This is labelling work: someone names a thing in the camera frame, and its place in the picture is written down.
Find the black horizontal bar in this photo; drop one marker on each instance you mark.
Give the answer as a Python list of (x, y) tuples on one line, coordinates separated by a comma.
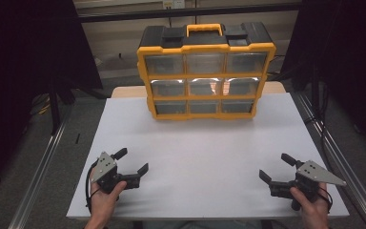
[(171, 14)]

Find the yellow black drawer organizer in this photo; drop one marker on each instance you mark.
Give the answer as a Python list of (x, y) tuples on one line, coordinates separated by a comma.
[(205, 48)]

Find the person's right hand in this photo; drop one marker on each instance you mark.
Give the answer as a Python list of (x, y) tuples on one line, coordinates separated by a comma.
[(314, 214)]

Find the black curtain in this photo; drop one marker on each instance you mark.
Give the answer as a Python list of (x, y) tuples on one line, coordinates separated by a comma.
[(346, 63), (19, 63)]

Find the black metal stand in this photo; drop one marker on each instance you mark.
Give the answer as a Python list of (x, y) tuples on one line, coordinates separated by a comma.
[(54, 108)]

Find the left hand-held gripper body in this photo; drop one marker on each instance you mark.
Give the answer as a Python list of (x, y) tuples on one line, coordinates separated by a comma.
[(105, 167)]

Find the person's left hand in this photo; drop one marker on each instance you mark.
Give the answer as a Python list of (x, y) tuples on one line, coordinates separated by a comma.
[(103, 208)]

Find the white wall socket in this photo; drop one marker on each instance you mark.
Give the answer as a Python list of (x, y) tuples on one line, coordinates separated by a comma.
[(174, 4)]

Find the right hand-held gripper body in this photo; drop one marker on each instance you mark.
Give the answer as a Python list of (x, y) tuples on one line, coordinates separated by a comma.
[(316, 175)]

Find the clear plastic organizer drawer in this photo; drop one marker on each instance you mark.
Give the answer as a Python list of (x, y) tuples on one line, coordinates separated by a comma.
[(168, 89)]

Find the grid of clear drawers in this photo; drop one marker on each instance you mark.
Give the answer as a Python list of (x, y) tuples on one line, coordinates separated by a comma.
[(205, 63)]

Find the small black floor item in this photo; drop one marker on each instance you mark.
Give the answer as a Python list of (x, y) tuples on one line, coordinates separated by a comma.
[(77, 138)]

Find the aluminium floor rail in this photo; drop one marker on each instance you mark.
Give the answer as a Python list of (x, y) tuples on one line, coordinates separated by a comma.
[(346, 159), (38, 178)]

